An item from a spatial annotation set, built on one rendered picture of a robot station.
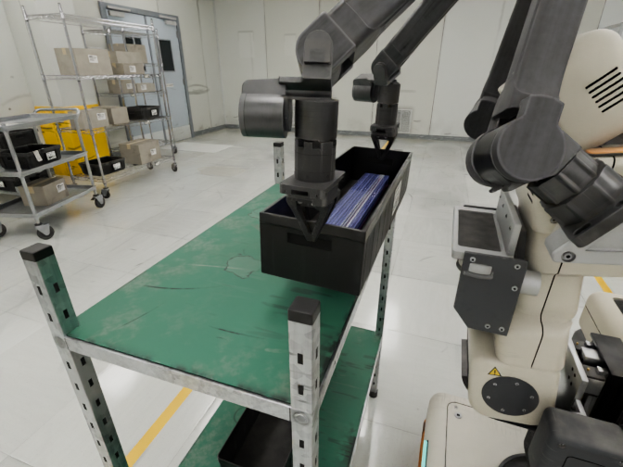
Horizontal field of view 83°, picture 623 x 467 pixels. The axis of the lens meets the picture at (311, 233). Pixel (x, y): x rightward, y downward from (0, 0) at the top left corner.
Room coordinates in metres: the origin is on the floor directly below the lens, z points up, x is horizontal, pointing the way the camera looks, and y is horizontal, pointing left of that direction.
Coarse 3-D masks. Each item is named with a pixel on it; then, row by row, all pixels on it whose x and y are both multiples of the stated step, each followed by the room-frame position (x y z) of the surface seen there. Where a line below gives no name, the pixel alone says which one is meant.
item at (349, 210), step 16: (368, 176) 0.97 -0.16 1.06; (384, 176) 0.97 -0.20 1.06; (352, 192) 0.83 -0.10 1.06; (368, 192) 0.83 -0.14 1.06; (384, 192) 0.93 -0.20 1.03; (336, 208) 0.71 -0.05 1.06; (352, 208) 0.72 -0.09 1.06; (368, 208) 0.73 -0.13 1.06; (336, 224) 0.63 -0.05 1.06; (352, 224) 0.63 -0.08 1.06
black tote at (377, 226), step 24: (336, 168) 0.88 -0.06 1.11; (360, 168) 1.04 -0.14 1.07; (384, 168) 1.01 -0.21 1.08; (408, 168) 0.94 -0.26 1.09; (264, 216) 0.52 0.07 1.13; (288, 216) 0.61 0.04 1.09; (312, 216) 0.74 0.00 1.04; (384, 216) 0.61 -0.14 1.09; (264, 240) 0.52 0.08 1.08; (288, 240) 0.50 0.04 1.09; (336, 240) 0.47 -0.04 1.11; (360, 240) 0.46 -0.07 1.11; (264, 264) 0.52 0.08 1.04; (288, 264) 0.50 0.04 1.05; (312, 264) 0.49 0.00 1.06; (336, 264) 0.47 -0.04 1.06; (360, 264) 0.46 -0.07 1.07; (336, 288) 0.47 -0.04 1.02; (360, 288) 0.46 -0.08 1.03
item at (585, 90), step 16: (592, 32) 0.55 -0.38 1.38; (608, 32) 0.54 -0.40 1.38; (576, 48) 0.55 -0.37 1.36; (592, 48) 0.54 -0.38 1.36; (608, 48) 0.53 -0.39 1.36; (576, 64) 0.54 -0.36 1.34; (592, 64) 0.53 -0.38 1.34; (608, 64) 0.53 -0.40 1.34; (576, 80) 0.54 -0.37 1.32; (592, 80) 0.53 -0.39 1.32; (608, 80) 0.53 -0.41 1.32; (560, 96) 0.54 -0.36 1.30; (576, 96) 0.54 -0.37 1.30; (592, 96) 0.54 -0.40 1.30; (608, 96) 0.52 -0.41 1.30; (576, 112) 0.53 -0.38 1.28; (592, 112) 0.53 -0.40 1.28; (608, 112) 0.52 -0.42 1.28; (576, 128) 0.53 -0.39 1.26; (592, 128) 0.53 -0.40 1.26; (608, 128) 0.52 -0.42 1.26; (592, 144) 0.53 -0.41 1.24
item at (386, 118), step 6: (378, 108) 1.00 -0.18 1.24; (384, 108) 0.99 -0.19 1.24; (390, 108) 0.99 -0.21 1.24; (396, 108) 1.00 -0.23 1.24; (378, 114) 1.00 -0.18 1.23; (384, 114) 0.99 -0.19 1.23; (390, 114) 0.99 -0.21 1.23; (396, 114) 1.00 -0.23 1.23; (378, 120) 1.00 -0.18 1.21; (384, 120) 0.99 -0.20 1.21; (390, 120) 0.99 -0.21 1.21; (372, 126) 0.98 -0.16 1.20; (378, 126) 0.97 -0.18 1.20; (384, 126) 0.97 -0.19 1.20; (390, 126) 0.98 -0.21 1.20; (396, 126) 0.99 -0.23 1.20; (390, 132) 0.96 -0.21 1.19
